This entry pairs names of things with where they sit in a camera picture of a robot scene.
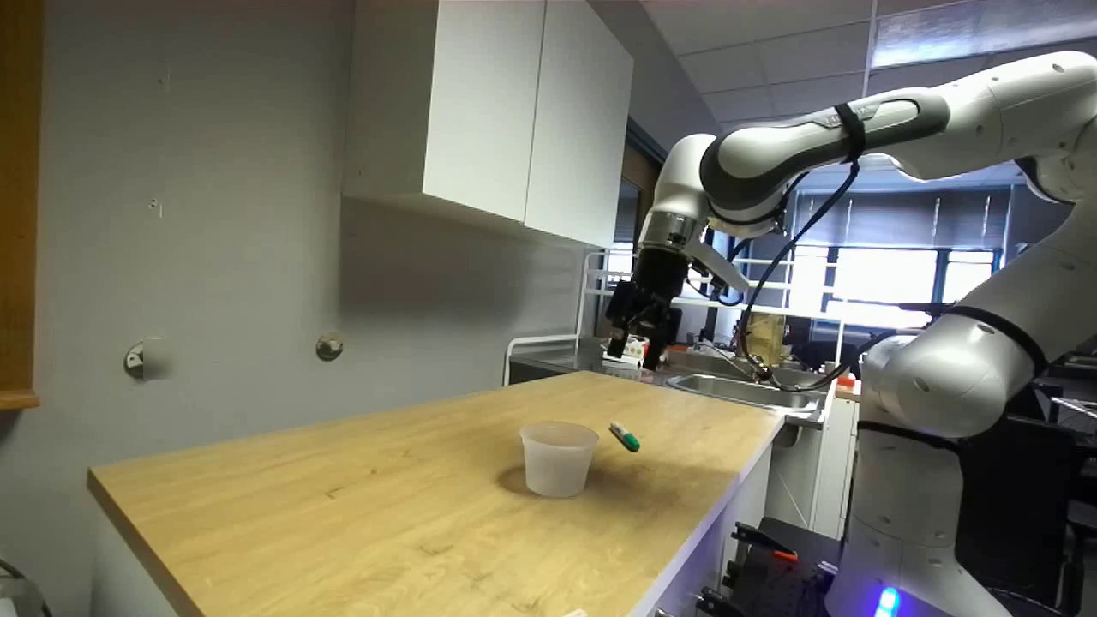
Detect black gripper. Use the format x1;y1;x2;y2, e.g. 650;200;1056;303
606;250;689;369

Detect green marker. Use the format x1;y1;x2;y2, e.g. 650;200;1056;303
609;422;642;452

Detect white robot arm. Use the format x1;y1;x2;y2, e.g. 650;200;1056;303
609;51;1097;617

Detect translucent plastic bowl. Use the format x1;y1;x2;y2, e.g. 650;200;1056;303
520;422;595;497

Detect white wall cabinet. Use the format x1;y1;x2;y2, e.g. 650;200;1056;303
342;0;635;248

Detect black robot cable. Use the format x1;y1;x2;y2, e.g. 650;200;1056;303
729;101;866;348

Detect small round wall fixture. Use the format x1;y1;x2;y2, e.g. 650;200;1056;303
317;333;346;365

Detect round metal wall fixture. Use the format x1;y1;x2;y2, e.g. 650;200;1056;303
125;340;174;380

